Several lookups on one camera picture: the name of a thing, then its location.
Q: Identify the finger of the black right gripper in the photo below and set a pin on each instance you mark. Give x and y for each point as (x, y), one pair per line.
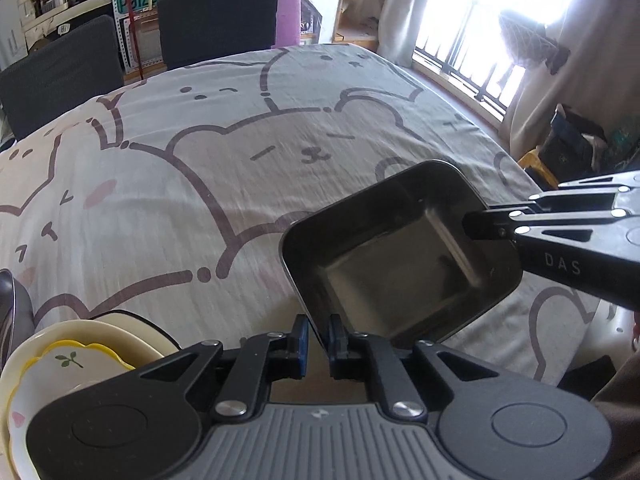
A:
(500, 224)

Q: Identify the round stainless steel bowl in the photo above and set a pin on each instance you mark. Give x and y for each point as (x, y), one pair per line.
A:
(16, 316)

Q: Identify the small floral yellow-rimmed dish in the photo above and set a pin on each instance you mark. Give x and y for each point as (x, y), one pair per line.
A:
(61, 369)

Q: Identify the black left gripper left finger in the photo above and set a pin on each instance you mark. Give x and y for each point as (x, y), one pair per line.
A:
(252, 368)

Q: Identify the white curtain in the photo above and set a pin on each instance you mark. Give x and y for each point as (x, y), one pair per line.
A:
(600, 78)

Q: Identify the dark chair near window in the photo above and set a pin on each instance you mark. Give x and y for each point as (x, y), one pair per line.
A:
(193, 31)

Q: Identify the rectangular stainless steel tray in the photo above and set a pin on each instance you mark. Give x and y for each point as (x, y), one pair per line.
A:
(393, 260)

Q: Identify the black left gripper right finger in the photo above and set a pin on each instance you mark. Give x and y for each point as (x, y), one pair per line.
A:
(373, 361)

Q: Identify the cream ceramic two-handled bowl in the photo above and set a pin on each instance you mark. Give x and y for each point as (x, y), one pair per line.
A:
(136, 342)

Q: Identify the bear pattern tablecloth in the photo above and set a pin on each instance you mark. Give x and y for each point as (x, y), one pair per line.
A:
(167, 198)

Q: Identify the dark chair with purple cushion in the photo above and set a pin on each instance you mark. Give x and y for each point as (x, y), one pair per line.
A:
(60, 76)

